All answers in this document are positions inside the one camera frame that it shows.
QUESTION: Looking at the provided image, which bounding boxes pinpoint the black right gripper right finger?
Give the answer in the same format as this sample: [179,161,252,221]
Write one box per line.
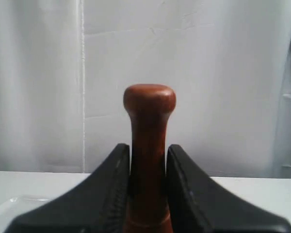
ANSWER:
[167,144,291,233]

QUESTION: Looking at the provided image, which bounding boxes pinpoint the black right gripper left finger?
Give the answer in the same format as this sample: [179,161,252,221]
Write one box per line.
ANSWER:
[5,144,129,233]

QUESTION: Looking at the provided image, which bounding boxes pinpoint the brown wooden pestle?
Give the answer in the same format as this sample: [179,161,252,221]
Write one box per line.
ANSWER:
[123,84,176,233]

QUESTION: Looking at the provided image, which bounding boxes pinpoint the white rectangular plastic tray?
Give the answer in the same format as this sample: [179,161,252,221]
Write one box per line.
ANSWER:
[0,195,52,233]

